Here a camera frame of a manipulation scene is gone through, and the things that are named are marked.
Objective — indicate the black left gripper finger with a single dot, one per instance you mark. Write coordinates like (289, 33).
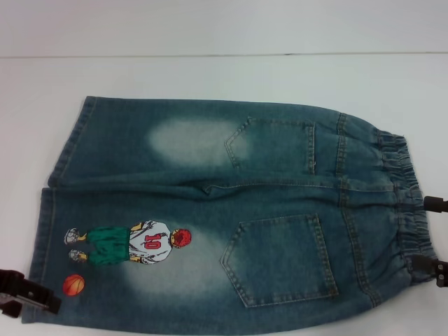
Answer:
(10, 308)
(28, 288)

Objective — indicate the blue denim shorts basketball print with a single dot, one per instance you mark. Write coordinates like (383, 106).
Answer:
(210, 210)

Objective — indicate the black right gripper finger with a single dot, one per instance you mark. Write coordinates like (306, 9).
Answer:
(439, 271)
(435, 204)

